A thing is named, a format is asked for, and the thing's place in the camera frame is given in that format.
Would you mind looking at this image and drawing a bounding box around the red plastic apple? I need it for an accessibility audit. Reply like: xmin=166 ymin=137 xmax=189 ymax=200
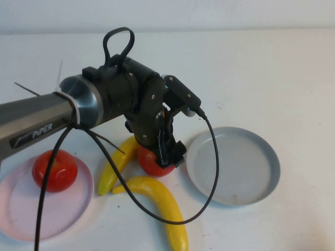
xmin=137 ymin=146 xmax=175 ymax=177
xmin=31 ymin=150 xmax=79 ymax=193

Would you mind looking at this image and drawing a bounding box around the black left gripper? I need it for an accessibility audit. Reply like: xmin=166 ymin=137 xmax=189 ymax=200
xmin=155 ymin=101 xmax=187 ymax=168

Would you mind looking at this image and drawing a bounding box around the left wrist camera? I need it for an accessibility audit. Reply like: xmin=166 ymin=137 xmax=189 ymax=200
xmin=160 ymin=74 xmax=202 ymax=118

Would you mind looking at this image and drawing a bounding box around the grey-blue round plate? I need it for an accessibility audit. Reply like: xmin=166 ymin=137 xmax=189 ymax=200
xmin=186 ymin=127 xmax=281 ymax=208

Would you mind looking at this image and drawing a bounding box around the black left camera cable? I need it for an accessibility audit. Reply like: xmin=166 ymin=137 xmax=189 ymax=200
xmin=35 ymin=107 xmax=219 ymax=251

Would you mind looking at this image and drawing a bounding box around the pink round plate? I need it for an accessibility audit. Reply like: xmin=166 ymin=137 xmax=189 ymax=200
xmin=0 ymin=154 xmax=95 ymax=242

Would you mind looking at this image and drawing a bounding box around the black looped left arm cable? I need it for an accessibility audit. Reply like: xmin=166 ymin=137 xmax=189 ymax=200
xmin=103 ymin=27 xmax=135 ymax=70

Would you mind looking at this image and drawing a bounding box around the yellow plastic banana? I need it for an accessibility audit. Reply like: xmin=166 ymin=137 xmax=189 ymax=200
xmin=97 ymin=135 xmax=141 ymax=196
xmin=112 ymin=176 xmax=189 ymax=251

